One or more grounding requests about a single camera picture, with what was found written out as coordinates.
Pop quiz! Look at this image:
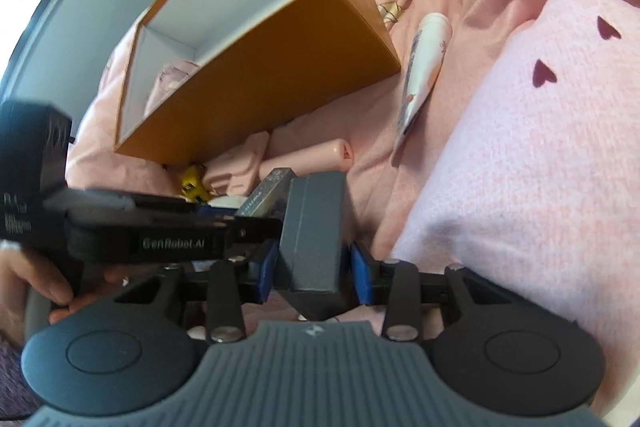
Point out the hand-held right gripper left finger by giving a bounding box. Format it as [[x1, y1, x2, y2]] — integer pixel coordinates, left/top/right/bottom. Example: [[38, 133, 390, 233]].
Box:
[[107, 241, 279, 344]]

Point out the pink fabric pouch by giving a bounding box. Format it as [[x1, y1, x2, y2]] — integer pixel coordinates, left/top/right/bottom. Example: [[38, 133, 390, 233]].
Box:
[[144, 59, 202, 118]]

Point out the grey small box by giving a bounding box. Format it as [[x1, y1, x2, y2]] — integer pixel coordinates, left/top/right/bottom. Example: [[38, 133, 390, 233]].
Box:
[[277, 171, 352, 309]]

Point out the dark printed small box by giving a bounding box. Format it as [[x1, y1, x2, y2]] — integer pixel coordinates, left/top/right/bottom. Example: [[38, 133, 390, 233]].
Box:
[[235, 167, 297, 219]]

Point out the yellow small toy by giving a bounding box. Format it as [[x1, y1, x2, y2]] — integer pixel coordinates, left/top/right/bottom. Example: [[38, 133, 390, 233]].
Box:
[[179, 164, 212, 204]]

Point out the pink cylindrical device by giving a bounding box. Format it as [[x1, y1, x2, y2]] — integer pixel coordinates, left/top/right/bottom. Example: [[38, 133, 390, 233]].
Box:
[[269, 138, 355, 176]]

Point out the pink ribbed case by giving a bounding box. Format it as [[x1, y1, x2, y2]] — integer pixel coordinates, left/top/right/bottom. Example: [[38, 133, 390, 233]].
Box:
[[202, 131, 272, 198]]

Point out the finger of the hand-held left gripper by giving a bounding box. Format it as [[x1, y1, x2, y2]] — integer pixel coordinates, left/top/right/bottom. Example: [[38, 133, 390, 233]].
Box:
[[115, 192, 240, 222], [216, 216, 282, 249]]

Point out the white printed tube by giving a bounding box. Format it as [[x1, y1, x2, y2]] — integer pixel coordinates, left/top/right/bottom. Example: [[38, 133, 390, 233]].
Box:
[[392, 13, 452, 154]]

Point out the person's left hand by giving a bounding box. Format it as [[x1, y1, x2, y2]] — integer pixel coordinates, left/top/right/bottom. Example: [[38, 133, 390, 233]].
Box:
[[0, 244, 128, 327]]

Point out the orange cardboard box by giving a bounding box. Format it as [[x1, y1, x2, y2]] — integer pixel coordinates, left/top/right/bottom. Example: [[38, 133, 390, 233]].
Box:
[[114, 0, 402, 166]]

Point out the purple knit clothing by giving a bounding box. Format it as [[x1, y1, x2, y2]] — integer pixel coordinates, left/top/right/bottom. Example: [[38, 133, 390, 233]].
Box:
[[0, 336, 43, 420]]

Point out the pink heart-pattern pillow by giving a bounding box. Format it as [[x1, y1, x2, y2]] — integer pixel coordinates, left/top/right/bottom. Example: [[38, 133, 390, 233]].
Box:
[[389, 0, 640, 413]]

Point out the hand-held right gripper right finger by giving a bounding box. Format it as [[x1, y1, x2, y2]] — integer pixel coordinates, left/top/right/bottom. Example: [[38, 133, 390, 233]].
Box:
[[350, 241, 511, 342]]

